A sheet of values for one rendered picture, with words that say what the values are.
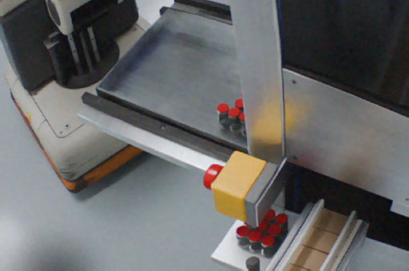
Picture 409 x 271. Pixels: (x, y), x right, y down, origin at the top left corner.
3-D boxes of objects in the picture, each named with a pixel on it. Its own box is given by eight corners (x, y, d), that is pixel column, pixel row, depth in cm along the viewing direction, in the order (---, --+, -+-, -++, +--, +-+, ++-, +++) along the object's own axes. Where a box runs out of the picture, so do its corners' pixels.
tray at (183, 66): (312, 65, 120) (312, 53, 118) (252, 162, 107) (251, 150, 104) (170, 19, 135) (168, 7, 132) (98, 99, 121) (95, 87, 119)
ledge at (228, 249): (319, 230, 98) (319, 225, 96) (283, 288, 91) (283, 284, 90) (249, 205, 104) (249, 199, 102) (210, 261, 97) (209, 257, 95)
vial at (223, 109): (233, 122, 113) (231, 105, 110) (228, 131, 112) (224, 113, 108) (223, 118, 114) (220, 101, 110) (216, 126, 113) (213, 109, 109)
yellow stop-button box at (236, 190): (279, 193, 93) (279, 165, 87) (256, 228, 89) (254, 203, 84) (236, 176, 96) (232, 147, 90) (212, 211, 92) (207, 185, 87)
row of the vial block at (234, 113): (283, 69, 120) (282, 53, 117) (238, 135, 111) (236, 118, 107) (273, 65, 121) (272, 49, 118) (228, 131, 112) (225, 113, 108)
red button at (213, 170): (237, 181, 93) (235, 165, 90) (224, 201, 91) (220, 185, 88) (215, 172, 95) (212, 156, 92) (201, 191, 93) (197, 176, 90)
